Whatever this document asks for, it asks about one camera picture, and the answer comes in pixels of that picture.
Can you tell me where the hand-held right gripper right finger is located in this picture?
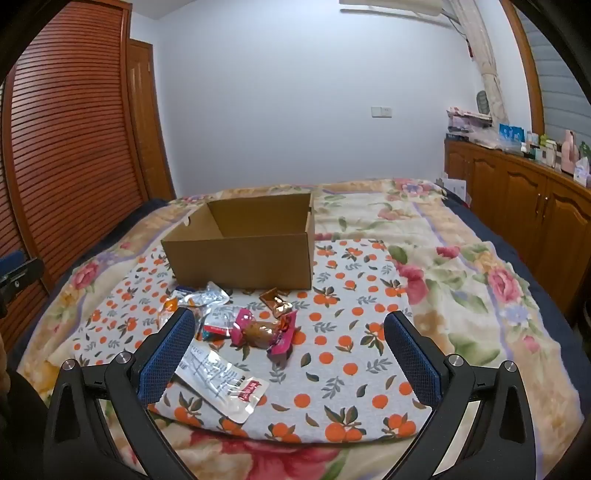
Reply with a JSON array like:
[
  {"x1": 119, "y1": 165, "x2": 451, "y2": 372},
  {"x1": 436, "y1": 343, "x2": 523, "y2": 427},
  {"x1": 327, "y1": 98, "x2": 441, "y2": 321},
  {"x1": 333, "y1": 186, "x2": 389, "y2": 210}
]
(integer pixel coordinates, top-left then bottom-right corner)
[{"x1": 383, "y1": 310, "x2": 539, "y2": 480}]

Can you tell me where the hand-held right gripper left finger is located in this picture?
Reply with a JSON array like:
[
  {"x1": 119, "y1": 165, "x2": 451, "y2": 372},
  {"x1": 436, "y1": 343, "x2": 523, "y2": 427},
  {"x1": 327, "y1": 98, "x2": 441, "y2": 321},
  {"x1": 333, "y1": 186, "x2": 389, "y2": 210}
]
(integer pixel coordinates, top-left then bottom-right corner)
[{"x1": 44, "y1": 308, "x2": 197, "y2": 480}]

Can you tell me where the silver orange snack packet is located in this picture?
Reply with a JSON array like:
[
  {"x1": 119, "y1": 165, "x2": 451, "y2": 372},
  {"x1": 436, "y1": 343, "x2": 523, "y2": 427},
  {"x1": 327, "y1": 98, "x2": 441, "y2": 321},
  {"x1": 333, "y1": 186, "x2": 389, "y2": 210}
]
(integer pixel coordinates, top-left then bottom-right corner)
[{"x1": 159, "y1": 295, "x2": 181, "y2": 330}]

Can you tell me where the silver foil packet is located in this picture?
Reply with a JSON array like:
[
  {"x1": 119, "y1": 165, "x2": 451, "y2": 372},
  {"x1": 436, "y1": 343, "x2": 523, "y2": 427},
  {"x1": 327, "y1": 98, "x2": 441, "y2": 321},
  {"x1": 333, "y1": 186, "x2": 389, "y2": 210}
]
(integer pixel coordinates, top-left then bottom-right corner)
[{"x1": 173, "y1": 346, "x2": 269, "y2": 424}]

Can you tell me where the clear snack packet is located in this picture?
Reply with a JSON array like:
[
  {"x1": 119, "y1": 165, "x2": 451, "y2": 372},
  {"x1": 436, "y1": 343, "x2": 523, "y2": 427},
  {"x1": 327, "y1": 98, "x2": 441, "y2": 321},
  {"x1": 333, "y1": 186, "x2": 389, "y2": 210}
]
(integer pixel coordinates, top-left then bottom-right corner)
[{"x1": 196, "y1": 305, "x2": 241, "y2": 342}]

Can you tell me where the white blue snack packet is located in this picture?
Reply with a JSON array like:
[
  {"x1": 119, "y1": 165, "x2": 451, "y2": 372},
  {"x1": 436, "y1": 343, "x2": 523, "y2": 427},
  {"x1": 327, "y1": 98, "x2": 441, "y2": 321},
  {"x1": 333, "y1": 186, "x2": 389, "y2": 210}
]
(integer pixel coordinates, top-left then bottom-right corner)
[{"x1": 168, "y1": 281, "x2": 230, "y2": 308}]

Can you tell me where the pink snack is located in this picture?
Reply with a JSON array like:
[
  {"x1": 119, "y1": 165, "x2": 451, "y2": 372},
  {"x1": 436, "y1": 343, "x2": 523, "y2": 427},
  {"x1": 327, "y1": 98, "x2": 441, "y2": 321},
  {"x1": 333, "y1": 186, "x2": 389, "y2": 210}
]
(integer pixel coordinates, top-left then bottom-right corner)
[{"x1": 231, "y1": 308, "x2": 298, "y2": 363}]

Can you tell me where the brown cardboard box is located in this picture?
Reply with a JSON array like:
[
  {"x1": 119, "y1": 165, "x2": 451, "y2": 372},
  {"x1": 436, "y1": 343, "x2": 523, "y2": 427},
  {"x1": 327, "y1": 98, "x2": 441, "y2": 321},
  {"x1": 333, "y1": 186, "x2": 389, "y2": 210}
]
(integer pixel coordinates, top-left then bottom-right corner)
[{"x1": 161, "y1": 193, "x2": 317, "y2": 291}]

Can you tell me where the gold candy wrapper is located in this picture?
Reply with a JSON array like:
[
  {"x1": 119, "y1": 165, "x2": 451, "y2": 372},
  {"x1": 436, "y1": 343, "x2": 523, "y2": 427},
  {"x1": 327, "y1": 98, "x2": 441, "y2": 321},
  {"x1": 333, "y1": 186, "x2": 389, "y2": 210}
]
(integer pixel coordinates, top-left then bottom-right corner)
[{"x1": 259, "y1": 287, "x2": 294, "y2": 319}]

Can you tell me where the orange print grey cloth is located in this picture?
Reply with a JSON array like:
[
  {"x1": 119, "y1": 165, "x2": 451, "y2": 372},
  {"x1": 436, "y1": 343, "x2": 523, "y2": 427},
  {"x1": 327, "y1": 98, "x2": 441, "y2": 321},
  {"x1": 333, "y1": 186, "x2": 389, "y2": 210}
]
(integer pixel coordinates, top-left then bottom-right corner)
[{"x1": 71, "y1": 237, "x2": 426, "y2": 445}]

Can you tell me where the louvered wooden wardrobe door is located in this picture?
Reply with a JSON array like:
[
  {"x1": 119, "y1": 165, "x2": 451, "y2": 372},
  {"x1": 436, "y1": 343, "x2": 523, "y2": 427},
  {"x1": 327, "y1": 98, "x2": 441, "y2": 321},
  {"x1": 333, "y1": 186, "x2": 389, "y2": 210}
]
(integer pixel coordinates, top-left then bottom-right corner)
[{"x1": 0, "y1": 0, "x2": 148, "y2": 352}]

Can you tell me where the white paper bag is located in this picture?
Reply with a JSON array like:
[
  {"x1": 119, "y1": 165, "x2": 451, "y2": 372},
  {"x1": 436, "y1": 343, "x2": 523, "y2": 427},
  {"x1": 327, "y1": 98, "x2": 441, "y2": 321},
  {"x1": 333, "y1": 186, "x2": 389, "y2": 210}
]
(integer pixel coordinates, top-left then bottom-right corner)
[{"x1": 436, "y1": 173, "x2": 468, "y2": 204}]

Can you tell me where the long wooden cabinet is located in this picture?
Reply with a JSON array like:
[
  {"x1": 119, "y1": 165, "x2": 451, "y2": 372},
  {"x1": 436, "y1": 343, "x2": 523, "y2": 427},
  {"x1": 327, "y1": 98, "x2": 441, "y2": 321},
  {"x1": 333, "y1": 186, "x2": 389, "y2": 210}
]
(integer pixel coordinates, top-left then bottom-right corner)
[{"x1": 444, "y1": 138, "x2": 591, "y2": 319}]

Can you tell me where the stack of books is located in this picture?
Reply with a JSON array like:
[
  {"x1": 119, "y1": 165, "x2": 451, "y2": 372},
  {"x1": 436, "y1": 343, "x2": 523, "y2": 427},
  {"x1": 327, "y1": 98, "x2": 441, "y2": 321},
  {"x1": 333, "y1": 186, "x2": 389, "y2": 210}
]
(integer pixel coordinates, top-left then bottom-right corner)
[{"x1": 445, "y1": 107, "x2": 494, "y2": 141}]

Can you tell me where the cluster of small bottles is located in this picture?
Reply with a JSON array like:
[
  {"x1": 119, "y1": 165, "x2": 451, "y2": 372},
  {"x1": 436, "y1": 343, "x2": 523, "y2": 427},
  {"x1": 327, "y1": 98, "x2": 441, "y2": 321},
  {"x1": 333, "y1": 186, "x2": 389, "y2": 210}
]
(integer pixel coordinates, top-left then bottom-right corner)
[{"x1": 526, "y1": 131, "x2": 561, "y2": 164}]

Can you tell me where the pink container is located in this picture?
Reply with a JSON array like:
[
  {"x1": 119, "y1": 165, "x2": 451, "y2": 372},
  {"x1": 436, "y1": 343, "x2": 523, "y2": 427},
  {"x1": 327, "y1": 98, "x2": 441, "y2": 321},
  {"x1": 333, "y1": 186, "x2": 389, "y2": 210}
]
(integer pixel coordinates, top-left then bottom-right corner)
[{"x1": 561, "y1": 130, "x2": 580, "y2": 174}]

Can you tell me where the cream curtain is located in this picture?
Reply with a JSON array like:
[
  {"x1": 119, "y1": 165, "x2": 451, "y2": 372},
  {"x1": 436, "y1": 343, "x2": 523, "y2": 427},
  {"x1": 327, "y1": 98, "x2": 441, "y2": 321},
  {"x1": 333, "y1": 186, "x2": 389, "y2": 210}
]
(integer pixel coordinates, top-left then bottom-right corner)
[{"x1": 450, "y1": 0, "x2": 509, "y2": 123}]

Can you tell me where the grey window blind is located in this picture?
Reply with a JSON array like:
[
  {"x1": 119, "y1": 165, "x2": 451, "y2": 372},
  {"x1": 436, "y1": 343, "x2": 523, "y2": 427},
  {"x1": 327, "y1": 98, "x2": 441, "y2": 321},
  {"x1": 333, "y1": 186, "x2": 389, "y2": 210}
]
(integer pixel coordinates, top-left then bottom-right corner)
[{"x1": 517, "y1": 9, "x2": 591, "y2": 153}]

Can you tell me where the wooden window frame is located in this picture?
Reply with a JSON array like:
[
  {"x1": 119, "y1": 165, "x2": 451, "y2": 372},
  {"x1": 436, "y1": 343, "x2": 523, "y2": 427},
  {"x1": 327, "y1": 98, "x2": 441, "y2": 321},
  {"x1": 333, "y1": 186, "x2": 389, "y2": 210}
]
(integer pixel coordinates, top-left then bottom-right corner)
[{"x1": 501, "y1": 0, "x2": 546, "y2": 134}]

